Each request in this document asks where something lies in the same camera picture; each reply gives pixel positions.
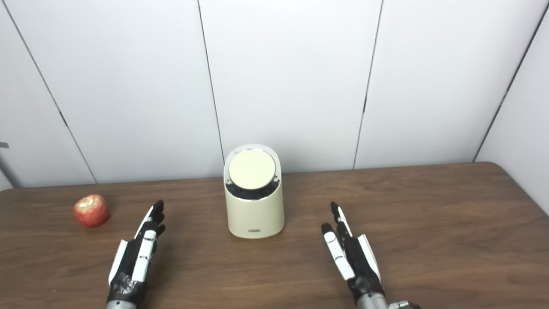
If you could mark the cream round bin lid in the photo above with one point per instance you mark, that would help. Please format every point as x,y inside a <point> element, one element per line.
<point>251,169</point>

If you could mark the red apple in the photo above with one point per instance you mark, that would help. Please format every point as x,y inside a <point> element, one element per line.
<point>92,210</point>

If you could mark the cream-colored bin body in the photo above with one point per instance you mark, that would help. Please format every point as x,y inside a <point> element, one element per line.
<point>255,214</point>

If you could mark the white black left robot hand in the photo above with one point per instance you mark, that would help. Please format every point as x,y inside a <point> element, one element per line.
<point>138,253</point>

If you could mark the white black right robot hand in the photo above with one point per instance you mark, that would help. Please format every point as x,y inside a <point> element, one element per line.
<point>358,262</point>

